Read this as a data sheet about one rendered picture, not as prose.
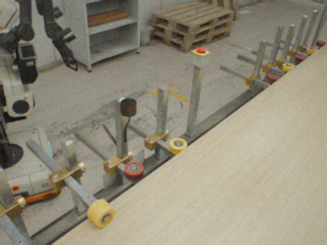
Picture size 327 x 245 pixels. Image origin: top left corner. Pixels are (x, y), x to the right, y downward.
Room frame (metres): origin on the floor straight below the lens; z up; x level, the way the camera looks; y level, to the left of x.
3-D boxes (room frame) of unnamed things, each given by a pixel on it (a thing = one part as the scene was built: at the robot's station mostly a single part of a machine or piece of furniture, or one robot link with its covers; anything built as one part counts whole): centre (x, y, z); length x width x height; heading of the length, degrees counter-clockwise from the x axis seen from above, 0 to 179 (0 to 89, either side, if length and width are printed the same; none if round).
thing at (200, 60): (1.36, -0.17, 1.18); 0.07 x 0.07 x 0.08; 49
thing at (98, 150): (1.00, 0.25, 0.84); 0.43 x 0.03 x 0.04; 49
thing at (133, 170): (0.87, 0.10, 0.85); 0.08 x 0.08 x 0.11
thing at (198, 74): (1.36, -0.17, 0.93); 0.05 x 0.05 x 0.45; 49
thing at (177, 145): (1.04, -0.08, 0.85); 0.08 x 0.08 x 0.11
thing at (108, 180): (1.01, 0.16, 0.75); 0.26 x 0.01 x 0.10; 139
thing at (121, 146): (0.98, 0.16, 0.93); 0.04 x 0.04 x 0.48; 49
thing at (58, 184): (0.77, 0.34, 0.95); 0.14 x 0.06 x 0.05; 139
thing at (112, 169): (0.96, 0.18, 0.85); 0.14 x 0.06 x 0.05; 139
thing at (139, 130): (1.17, 0.07, 0.83); 0.43 x 0.03 x 0.04; 49
